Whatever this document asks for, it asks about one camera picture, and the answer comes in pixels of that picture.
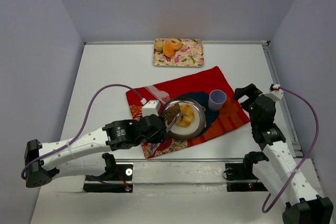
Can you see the aluminium front rail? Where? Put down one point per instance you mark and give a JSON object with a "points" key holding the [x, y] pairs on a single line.
{"points": [[225, 160]]}

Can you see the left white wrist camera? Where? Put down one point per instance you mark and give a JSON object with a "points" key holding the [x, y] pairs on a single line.
{"points": [[152, 107]]}

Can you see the lilac plastic cup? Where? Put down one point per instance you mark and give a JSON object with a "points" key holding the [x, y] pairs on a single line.
{"points": [[216, 100]]}

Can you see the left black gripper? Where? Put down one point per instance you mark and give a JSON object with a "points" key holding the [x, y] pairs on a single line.
{"points": [[159, 129]]}

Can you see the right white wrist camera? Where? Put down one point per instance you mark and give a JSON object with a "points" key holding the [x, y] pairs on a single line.
{"points": [[275, 93]]}

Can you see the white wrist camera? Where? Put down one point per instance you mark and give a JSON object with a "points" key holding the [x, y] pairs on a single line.
{"points": [[275, 93], [152, 107]]}

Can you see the steel plate white centre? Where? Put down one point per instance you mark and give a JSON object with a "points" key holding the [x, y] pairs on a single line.
{"points": [[195, 128]]}

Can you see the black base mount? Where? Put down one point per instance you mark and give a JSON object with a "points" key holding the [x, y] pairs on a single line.
{"points": [[110, 182], [238, 180]]}

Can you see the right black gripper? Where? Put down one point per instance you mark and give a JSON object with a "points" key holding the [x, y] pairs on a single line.
{"points": [[248, 96]]}

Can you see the ring shaped twisted bread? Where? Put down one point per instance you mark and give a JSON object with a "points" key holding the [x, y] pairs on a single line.
{"points": [[187, 116]]}

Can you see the metal tongs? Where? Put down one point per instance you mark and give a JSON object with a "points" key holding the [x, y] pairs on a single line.
{"points": [[170, 127]]}

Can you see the aluminium right side rail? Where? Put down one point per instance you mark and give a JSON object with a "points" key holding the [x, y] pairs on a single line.
{"points": [[283, 117]]}

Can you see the red patterned placemat cloth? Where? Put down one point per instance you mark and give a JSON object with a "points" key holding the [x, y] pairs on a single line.
{"points": [[198, 87]]}

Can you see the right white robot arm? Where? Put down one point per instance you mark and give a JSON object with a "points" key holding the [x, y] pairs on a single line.
{"points": [[274, 164]]}

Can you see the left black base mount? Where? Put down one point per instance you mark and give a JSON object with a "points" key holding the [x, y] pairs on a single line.
{"points": [[110, 182]]}

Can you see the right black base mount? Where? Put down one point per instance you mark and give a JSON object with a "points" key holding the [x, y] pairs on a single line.
{"points": [[238, 180]]}

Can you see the floral serving tray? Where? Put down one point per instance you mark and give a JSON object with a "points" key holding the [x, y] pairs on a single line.
{"points": [[190, 55]]}

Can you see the aluminium rail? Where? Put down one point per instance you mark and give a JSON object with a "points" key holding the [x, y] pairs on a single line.
{"points": [[225, 160], [283, 117]]}

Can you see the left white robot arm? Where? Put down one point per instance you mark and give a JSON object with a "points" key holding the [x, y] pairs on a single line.
{"points": [[46, 161]]}

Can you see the dark brown chocolate bread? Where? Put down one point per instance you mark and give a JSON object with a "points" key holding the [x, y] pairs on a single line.
{"points": [[171, 112]]}

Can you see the round pale bread roll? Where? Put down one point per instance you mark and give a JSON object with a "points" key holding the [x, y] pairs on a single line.
{"points": [[158, 45]]}

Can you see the orange topped bread bun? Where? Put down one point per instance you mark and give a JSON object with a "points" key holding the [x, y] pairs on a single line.
{"points": [[168, 50]]}

